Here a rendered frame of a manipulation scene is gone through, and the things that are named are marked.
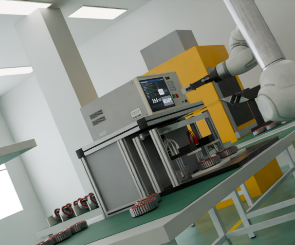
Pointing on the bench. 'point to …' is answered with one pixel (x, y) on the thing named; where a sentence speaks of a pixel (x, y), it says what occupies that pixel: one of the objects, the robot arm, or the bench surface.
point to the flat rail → (181, 124)
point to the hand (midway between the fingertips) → (186, 89)
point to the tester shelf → (146, 124)
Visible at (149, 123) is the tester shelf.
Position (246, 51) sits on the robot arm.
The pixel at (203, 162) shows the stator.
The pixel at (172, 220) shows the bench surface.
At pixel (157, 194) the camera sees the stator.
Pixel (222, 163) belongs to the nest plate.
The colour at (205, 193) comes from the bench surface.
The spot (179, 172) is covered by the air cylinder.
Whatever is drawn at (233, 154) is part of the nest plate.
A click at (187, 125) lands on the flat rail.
